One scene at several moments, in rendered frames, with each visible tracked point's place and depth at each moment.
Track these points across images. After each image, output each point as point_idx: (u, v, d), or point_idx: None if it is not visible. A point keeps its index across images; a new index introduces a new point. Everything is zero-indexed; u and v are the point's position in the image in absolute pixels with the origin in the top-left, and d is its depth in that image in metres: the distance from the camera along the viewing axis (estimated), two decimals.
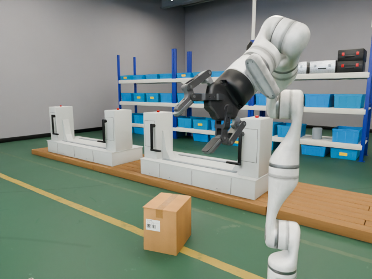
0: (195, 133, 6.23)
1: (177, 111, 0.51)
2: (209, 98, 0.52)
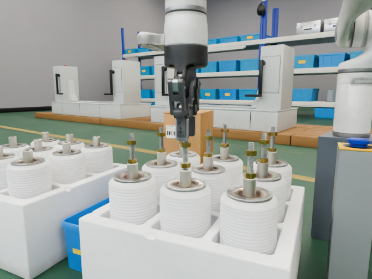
0: None
1: (189, 132, 0.55)
2: None
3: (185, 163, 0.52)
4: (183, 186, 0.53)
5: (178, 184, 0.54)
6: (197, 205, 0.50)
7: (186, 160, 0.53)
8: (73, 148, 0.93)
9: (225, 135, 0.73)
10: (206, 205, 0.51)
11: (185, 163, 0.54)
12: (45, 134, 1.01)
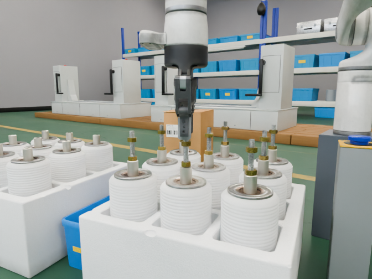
0: None
1: None
2: None
3: (184, 162, 0.52)
4: (184, 183, 0.52)
5: (179, 181, 0.54)
6: (198, 202, 0.50)
7: (186, 159, 0.52)
8: (73, 146, 0.93)
9: (226, 133, 0.73)
10: (207, 202, 0.51)
11: (186, 161, 0.54)
12: (45, 133, 1.01)
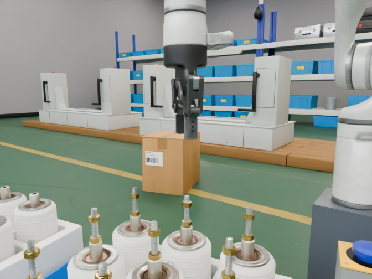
0: None
1: (192, 135, 0.48)
2: None
3: None
4: None
5: None
6: None
7: None
8: (6, 207, 0.75)
9: (187, 211, 0.55)
10: None
11: None
12: None
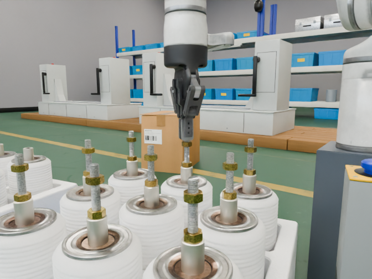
0: None
1: (188, 137, 0.51)
2: None
3: None
4: None
5: (110, 242, 0.32)
6: None
7: (93, 203, 0.32)
8: (0, 163, 0.72)
9: (184, 150, 0.53)
10: None
11: (99, 214, 0.31)
12: None
